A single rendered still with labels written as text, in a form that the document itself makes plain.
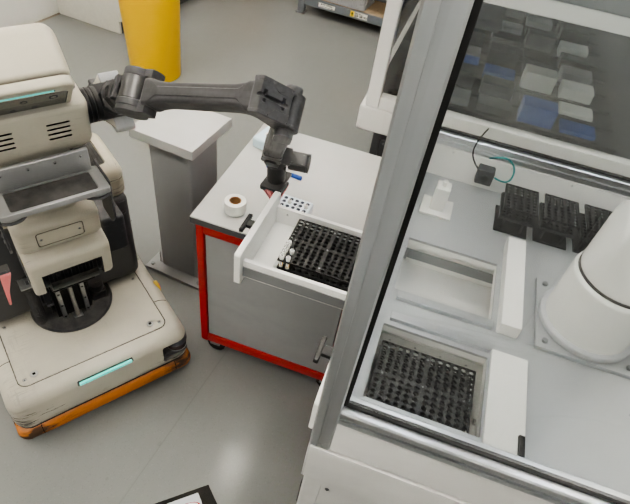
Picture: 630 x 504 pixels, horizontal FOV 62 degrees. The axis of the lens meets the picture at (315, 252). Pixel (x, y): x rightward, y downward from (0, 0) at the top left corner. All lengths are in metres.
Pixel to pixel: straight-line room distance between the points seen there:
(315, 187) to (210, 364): 0.87
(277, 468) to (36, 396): 0.85
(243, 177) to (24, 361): 0.96
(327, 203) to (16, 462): 1.39
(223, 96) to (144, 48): 2.79
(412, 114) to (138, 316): 1.67
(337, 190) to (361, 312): 1.18
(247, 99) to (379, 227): 0.55
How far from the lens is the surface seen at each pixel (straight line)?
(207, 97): 1.14
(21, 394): 1.97
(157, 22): 3.79
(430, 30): 0.47
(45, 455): 2.16
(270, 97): 1.07
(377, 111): 2.06
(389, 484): 1.09
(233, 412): 2.13
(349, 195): 1.83
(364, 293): 0.67
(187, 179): 2.12
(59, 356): 2.01
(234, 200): 1.71
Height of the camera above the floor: 1.88
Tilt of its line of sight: 45 degrees down
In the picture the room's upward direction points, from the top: 10 degrees clockwise
